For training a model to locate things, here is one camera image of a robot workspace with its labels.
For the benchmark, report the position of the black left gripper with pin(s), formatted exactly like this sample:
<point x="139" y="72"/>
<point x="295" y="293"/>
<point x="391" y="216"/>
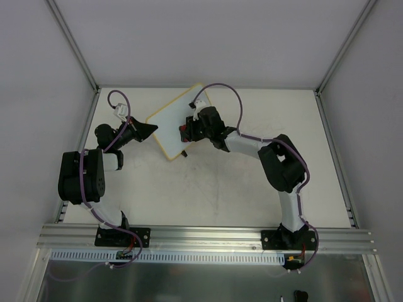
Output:
<point x="135" y="129"/>

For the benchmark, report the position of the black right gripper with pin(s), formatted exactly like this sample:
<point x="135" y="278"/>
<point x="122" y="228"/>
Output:
<point x="190" y="130"/>

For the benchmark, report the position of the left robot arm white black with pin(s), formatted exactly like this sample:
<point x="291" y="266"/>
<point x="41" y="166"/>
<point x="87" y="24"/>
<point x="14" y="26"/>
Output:
<point x="82" y="182"/>

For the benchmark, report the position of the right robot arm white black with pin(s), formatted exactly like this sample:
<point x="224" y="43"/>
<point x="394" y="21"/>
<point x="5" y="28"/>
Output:
<point x="282" y="164"/>

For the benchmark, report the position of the black object at bottom edge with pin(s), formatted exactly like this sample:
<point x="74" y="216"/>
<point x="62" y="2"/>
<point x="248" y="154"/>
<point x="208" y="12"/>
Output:
<point x="301" y="296"/>

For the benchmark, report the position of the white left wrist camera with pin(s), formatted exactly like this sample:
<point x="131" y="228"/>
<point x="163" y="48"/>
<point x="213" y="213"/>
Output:
<point x="121" y="111"/>

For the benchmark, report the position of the left aluminium frame post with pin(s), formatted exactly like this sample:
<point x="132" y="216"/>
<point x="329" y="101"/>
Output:
<point x="71" y="41"/>

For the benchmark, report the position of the aluminium frame post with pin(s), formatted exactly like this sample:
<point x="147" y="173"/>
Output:
<point x="349" y="39"/>
<point x="71" y="41"/>

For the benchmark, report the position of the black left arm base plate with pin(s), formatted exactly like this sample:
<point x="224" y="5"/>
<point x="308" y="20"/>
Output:
<point x="115" y="238"/>

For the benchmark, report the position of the white slotted cable duct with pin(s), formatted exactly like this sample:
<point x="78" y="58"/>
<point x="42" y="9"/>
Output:
<point x="168" y="257"/>

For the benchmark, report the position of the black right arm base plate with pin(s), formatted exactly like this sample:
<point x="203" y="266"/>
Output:
<point x="282" y="240"/>

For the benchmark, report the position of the aluminium mounting rail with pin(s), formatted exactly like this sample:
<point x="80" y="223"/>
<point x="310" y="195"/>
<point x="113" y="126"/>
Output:
<point x="212" y="239"/>

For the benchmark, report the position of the right aluminium frame post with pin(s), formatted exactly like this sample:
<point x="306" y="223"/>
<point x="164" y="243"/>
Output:
<point x="349" y="39"/>

